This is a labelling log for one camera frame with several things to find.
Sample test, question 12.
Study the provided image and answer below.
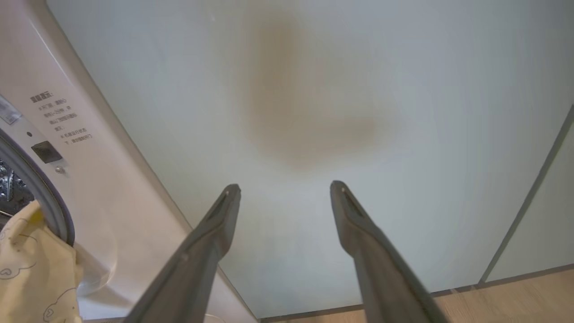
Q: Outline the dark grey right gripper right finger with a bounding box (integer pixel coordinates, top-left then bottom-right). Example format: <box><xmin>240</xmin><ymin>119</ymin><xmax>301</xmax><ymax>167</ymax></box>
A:
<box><xmin>330</xmin><ymin>180</ymin><xmax>449</xmax><ymax>323</ymax></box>

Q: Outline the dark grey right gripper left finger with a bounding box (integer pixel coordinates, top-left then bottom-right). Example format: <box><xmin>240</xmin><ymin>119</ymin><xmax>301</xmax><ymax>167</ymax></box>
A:
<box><xmin>123</xmin><ymin>183</ymin><xmax>242</xmax><ymax>323</ymax></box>

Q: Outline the cream yellow printed garment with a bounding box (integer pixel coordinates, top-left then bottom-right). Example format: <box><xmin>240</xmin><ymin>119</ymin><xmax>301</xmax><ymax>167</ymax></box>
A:
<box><xmin>0</xmin><ymin>200</ymin><xmax>84</xmax><ymax>323</ymax></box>

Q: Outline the white front-load washing machine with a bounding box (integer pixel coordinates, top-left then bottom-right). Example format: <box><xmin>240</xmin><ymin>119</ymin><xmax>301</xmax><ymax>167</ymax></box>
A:
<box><xmin>0</xmin><ymin>0</ymin><xmax>259</xmax><ymax>323</ymax></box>

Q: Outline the grey rubber door seal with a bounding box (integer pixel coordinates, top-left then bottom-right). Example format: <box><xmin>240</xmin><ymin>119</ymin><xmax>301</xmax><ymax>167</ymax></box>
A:
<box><xmin>0</xmin><ymin>130</ymin><xmax>76</xmax><ymax>246</ymax></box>

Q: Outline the pale green cabinet door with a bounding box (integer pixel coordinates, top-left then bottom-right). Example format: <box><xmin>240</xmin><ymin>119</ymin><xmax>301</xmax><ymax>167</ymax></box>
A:
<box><xmin>47</xmin><ymin>0</ymin><xmax>574</xmax><ymax>320</ymax></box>
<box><xmin>487</xmin><ymin>120</ymin><xmax>574</xmax><ymax>282</ymax></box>

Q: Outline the black door latch socket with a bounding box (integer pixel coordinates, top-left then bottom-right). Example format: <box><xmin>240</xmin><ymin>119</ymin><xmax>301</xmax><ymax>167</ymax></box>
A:
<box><xmin>30</xmin><ymin>141</ymin><xmax>63</xmax><ymax>164</ymax></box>

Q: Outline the steel washing machine drum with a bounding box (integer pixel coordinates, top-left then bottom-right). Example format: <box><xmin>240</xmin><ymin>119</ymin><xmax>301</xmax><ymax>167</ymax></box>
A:
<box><xmin>0</xmin><ymin>158</ymin><xmax>35</xmax><ymax>217</ymax></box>

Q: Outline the grey warning sticker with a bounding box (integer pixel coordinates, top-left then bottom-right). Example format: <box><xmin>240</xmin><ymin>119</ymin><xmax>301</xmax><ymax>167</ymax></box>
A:
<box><xmin>0</xmin><ymin>96</ymin><xmax>23</xmax><ymax>126</ymax></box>

